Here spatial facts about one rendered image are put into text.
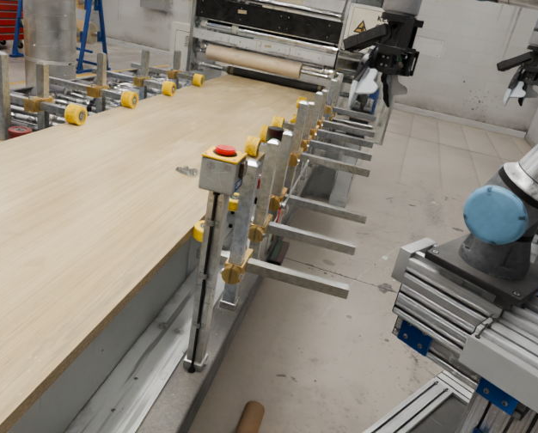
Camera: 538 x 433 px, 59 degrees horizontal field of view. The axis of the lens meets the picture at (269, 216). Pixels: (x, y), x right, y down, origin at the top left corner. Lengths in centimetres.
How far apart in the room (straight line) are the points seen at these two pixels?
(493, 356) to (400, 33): 68
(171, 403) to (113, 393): 18
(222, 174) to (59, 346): 41
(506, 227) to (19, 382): 87
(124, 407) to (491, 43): 966
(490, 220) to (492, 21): 934
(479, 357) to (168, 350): 75
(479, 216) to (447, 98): 931
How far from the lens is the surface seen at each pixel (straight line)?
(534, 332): 116
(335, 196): 413
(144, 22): 1193
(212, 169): 89
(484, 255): 115
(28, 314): 99
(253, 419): 193
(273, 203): 170
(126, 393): 122
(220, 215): 94
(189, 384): 113
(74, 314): 98
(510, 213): 97
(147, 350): 132
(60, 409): 110
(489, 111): 1036
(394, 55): 107
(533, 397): 108
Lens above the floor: 149
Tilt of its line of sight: 24 degrees down
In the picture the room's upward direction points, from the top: 11 degrees clockwise
